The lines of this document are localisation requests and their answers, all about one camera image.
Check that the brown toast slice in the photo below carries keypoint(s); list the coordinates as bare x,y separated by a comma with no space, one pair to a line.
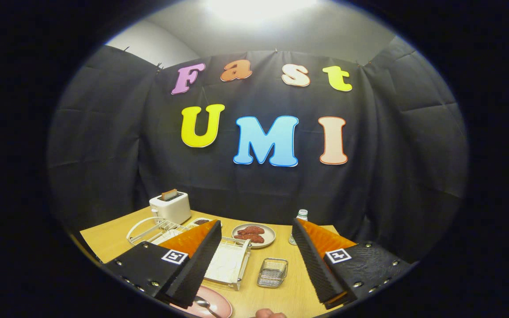
169,194

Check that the beige plate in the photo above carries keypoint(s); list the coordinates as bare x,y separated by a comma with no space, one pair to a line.
268,236

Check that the red meat piece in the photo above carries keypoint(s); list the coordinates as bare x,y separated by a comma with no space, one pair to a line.
251,230
252,239

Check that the pink plate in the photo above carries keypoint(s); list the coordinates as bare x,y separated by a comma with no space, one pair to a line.
219,304

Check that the white toaster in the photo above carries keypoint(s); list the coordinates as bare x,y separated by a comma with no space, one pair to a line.
172,210

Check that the white bottle with green label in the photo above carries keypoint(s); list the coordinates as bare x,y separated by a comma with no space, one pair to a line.
302,215

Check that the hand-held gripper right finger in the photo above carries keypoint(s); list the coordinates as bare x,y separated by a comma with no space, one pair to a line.
316,265

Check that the white drip tray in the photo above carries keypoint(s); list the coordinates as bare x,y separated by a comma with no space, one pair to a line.
228,265

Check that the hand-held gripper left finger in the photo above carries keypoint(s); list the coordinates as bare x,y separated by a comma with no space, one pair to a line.
197,269

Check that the white divided tray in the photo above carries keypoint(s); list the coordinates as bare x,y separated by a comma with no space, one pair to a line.
194,221

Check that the black backdrop cloth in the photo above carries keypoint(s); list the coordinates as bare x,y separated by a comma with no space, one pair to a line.
104,154

